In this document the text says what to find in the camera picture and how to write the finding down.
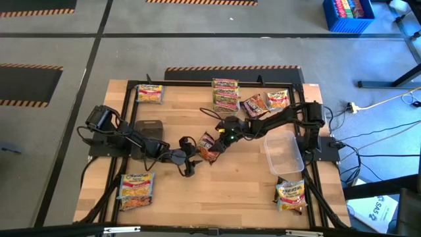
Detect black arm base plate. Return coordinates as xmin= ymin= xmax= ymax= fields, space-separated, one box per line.
xmin=295 ymin=135 xmax=341 ymax=163
xmin=87 ymin=131 xmax=136 ymax=158

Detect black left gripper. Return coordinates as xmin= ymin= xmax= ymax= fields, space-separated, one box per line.
xmin=178 ymin=136 xmax=203 ymax=178

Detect dark smoked plastic container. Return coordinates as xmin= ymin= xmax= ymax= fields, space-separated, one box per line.
xmin=134 ymin=119 xmax=164 ymax=142

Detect clear plastic container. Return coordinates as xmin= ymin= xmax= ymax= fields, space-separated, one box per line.
xmin=262 ymin=130 xmax=305 ymax=176

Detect silver metal bracket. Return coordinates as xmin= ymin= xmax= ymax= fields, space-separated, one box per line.
xmin=103 ymin=226 xmax=141 ymax=234
xmin=285 ymin=229 xmax=325 ymax=237

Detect cream power cable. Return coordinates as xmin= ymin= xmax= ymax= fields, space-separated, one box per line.
xmin=357 ymin=86 xmax=421 ymax=110

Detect colourful packs in crate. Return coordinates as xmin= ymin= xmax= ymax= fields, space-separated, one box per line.
xmin=332 ymin=0 xmax=366 ymax=19

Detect dark grey chair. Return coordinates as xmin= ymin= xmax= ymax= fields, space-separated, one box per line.
xmin=396 ymin=187 xmax=421 ymax=237

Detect green ramen packet stack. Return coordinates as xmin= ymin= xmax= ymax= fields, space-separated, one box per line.
xmin=211 ymin=78 xmax=243 ymax=116

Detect black hazard-striped floor mat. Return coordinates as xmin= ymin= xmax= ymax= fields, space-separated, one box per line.
xmin=145 ymin=0 xmax=259 ymax=7
xmin=163 ymin=65 xmax=305 ymax=85
xmin=0 ymin=0 xmax=78 ymax=18
xmin=0 ymin=63 xmax=64 ymax=109

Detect black metal beam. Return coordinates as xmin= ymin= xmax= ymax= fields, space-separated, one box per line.
xmin=341 ymin=174 xmax=421 ymax=201

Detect dark floor object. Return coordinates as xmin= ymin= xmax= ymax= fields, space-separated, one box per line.
xmin=0 ymin=141 xmax=24 ymax=155

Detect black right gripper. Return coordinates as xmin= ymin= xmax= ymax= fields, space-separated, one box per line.
xmin=209 ymin=117 xmax=249 ymax=155

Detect dark metal desk frame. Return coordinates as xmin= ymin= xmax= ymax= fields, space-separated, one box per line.
xmin=357 ymin=0 xmax=421 ymax=90

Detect blue plastic crate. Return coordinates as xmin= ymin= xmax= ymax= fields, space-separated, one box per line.
xmin=322 ymin=0 xmax=376 ymax=34

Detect white printed cardboard box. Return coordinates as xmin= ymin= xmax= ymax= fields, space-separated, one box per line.
xmin=345 ymin=194 xmax=399 ymax=234

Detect black cable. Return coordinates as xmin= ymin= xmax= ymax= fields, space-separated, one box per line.
xmin=338 ymin=120 xmax=421 ymax=142
xmin=358 ymin=153 xmax=421 ymax=158

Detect black aluminium table frame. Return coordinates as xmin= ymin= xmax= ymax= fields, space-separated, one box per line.
xmin=77 ymin=78 xmax=352 ymax=231

